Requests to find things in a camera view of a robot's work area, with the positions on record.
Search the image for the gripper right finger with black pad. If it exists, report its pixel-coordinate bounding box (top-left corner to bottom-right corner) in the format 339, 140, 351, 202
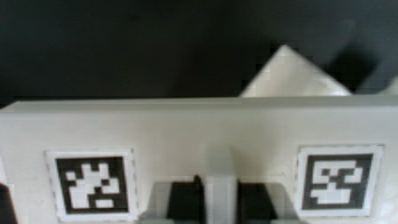
236, 181, 303, 224

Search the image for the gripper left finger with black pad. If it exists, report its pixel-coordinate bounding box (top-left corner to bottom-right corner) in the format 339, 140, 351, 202
138, 174, 207, 224

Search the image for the white front panel with peg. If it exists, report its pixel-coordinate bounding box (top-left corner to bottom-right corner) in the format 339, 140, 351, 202
0, 96, 398, 224

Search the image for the white cabinet drawer box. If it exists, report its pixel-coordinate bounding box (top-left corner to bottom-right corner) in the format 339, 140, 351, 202
239, 45, 349, 97

